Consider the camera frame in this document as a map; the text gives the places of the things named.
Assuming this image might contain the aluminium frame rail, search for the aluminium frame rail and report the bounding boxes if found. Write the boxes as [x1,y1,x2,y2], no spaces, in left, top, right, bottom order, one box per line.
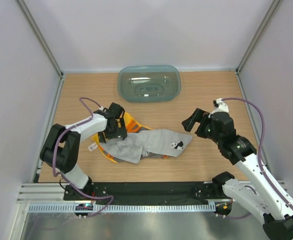
[16,183,65,203]

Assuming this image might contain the grey panda towel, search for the grey panda towel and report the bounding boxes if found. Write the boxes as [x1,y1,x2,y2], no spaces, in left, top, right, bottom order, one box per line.
[100,129,193,164]

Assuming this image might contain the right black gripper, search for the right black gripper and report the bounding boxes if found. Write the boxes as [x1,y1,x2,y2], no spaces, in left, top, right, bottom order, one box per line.
[182,108,223,145]

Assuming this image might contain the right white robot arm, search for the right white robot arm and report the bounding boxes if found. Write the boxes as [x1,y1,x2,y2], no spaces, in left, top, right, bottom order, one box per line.
[181,98,293,240]

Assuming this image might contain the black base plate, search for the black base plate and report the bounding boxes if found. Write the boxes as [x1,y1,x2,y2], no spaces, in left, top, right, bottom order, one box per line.
[62,181,242,206]

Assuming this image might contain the slotted cable duct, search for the slotted cable duct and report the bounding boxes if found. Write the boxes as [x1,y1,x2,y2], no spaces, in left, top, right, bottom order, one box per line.
[28,203,216,213]

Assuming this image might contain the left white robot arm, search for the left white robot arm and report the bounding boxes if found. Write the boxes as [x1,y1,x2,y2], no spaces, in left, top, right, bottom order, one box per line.
[39,102,128,201]

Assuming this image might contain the teal plastic basin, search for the teal plastic basin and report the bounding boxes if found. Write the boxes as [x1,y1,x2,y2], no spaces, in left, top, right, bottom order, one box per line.
[117,65,182,103]

